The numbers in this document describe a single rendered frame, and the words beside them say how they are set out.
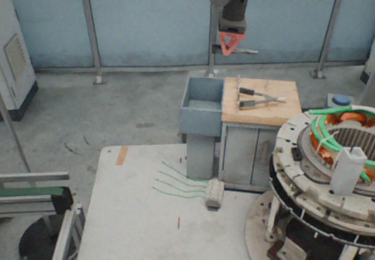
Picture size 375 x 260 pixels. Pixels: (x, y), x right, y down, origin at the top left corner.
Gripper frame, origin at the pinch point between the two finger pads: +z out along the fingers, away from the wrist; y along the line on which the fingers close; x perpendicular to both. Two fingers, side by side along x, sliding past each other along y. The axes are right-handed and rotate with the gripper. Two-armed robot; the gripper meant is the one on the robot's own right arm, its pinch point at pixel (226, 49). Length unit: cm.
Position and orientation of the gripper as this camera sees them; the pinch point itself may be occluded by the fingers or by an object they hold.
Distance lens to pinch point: 94.9
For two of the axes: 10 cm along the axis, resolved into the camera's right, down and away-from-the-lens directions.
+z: -1.0, 7.5, 6.5
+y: -0.3, 6.5, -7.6
